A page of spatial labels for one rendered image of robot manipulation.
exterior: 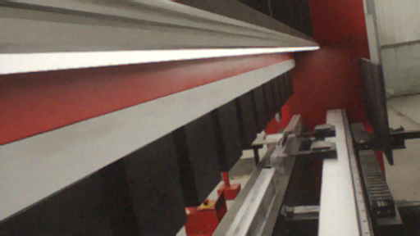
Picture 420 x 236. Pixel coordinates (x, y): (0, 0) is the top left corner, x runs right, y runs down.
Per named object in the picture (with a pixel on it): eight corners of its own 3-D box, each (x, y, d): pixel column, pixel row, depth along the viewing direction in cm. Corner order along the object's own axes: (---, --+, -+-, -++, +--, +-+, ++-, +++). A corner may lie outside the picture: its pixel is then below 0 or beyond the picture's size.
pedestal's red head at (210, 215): (199, 224, 176) (193, 190, 175) (230, 220, 174) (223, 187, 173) (187, 245, 157) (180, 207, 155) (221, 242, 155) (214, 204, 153)
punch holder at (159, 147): (147, 221, 64) (130, 136, 63) (189, 220, 62) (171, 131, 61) (95, 270, 50) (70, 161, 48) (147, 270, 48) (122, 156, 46)
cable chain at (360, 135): (351, 129, 180) (350, 123, 180) (362, 129, 179) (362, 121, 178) (356, 151, 144) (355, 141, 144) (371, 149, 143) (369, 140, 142)
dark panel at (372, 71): (365, 115, 258) (357, 56, 254) (367, 115, 257) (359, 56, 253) (389, 165, 148) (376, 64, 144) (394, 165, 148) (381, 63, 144)
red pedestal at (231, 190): (221, 193, 394) (208, 122, 387) (242, 192, 389) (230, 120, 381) (216, 201, 375) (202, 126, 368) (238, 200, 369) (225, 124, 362)
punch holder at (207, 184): (189, 182, 84) (176, 115, 82) (222, 179, 82) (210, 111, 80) (160, 210, 69) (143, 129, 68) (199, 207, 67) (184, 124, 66)
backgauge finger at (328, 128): (289, 136, 195) (287, 128, 195) (335, 131, 189) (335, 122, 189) (285, 142, 184) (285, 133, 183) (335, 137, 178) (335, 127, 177)
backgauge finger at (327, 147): (280, 155, 161) (278, 144, 161) (336, 149, 155) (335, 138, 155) (276, 163, 150) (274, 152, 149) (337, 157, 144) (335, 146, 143)
